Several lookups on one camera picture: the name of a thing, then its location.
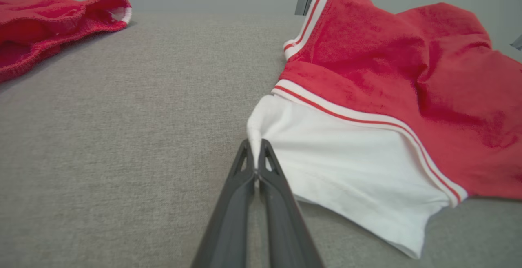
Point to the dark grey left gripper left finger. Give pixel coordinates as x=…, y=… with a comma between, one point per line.
x=228, y=219

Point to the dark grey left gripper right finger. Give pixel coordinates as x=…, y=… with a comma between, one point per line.
x=285, y=223

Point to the red jersey with black numbers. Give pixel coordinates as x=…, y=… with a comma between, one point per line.
x=408, y=96

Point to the red shorts with white stripe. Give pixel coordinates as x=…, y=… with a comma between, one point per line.
x=36, y=31

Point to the grey metal side post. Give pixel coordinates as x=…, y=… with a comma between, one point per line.
x=517, y=43

